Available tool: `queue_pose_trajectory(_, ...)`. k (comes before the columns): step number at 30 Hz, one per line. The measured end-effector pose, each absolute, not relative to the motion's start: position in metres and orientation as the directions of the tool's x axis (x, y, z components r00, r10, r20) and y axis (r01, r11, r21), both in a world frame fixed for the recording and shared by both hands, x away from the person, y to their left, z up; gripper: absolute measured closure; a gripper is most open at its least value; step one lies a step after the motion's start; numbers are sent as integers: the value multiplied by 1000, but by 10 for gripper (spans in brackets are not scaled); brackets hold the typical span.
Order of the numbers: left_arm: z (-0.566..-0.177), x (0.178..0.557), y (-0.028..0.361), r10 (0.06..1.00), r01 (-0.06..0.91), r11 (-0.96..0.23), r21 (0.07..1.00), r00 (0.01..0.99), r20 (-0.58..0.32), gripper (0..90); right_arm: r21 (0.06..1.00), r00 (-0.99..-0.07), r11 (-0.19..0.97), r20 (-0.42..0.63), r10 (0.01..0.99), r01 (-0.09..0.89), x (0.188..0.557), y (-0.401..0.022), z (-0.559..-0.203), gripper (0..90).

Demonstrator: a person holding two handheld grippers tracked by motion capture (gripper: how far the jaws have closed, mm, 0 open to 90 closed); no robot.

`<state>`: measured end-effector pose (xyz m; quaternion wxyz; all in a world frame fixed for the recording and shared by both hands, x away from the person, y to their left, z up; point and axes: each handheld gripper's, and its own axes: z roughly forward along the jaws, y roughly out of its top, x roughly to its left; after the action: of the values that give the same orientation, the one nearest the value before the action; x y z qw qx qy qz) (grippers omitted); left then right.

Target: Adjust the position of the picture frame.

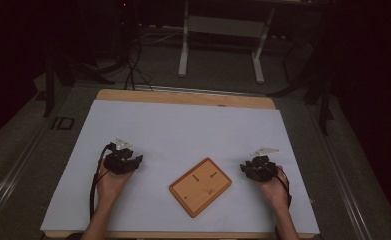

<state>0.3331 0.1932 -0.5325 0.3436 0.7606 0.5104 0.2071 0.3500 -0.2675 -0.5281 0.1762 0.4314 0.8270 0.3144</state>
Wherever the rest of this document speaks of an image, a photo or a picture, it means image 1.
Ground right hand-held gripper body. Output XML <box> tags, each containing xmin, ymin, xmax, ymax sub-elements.
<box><xmin>248</xmin><ymin>146</ymin><xmax>281</xmax><ymax>183</ymax></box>

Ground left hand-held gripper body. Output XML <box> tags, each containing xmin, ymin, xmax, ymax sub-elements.
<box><xmin>103</xmin><ymin>137</ymin><xmax>135</xmax><ymax>176</ymax></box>

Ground wooden board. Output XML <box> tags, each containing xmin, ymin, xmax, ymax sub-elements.
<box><xmin>168</xmin><ymin>157</ymin><xmax>233</xmax><ymax>219</ymax></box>

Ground person's right hand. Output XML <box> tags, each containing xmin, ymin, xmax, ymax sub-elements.
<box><xmin>255</xmin><ymin>165</ymin><xmax>291</xmax><ymax>210</ymax></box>

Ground person's left hand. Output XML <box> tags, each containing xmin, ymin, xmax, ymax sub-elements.
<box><xmin>95</xmin><ymin>168</ymin><xmax>132</xmax><ymax>208</ymax></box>

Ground white table mat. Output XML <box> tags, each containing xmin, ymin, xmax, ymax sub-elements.
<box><xmin>40</xmin><ymin>99</ymin><xmax>321</xmax><ymax>235</ymax></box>

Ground dark floor socket box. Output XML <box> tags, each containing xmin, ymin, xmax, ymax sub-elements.
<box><xmin>50</xmin><ymin>116</ymin><xmax>76</xmax><ymax>131</ymax></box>

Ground wooden table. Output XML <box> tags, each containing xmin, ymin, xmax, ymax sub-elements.
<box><xmin>40</xmin><ymin>88</ymin><xmax>321</xmax><ymax>240</ymax></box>

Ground dark metal stand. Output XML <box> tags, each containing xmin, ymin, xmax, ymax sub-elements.
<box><xmin>267</xmin><ymin>29</ymin><xmax>337</xmax><ymax>137</ymax></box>
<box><xmin>42</xmin><ymin>46</ymin><xmax>117</xmax><ymax>118</ymax></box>

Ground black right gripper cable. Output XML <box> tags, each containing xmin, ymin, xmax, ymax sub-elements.
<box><xmin>275</xmin><ymin>165</ymin><xmax>293</xmax><ymax>208</ymax></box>

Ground bundle of black cables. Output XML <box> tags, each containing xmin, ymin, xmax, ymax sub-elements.
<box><xmin>122</xmin><ymin>29</ymin><xmax>155</xmax><ymax>92</ymax></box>

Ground white metal desk frame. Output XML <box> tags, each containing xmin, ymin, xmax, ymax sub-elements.
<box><xmin>177</xmin><ymin>0</ymin><xmax>277</xmax><ymax>85</ymax></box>

